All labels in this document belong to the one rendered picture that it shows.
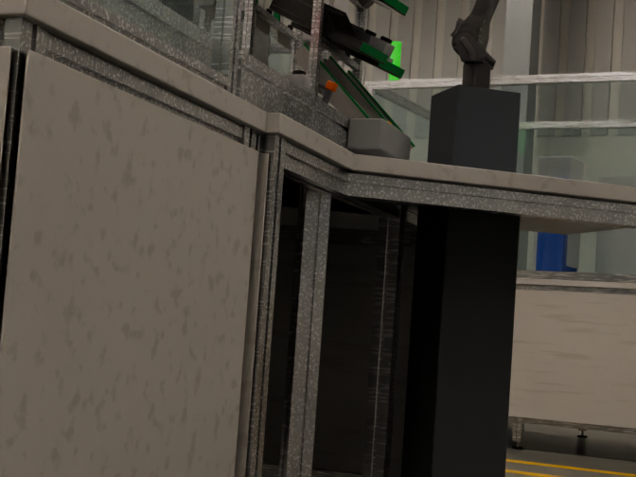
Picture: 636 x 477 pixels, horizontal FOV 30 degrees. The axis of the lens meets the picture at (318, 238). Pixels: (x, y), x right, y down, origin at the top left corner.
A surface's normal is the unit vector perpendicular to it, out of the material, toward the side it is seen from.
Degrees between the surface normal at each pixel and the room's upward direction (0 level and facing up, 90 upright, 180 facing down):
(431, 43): 90
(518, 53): 90
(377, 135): 90
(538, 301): 90
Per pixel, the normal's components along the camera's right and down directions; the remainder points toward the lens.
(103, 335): 0.94, 0.04
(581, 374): -0.46, -0.10
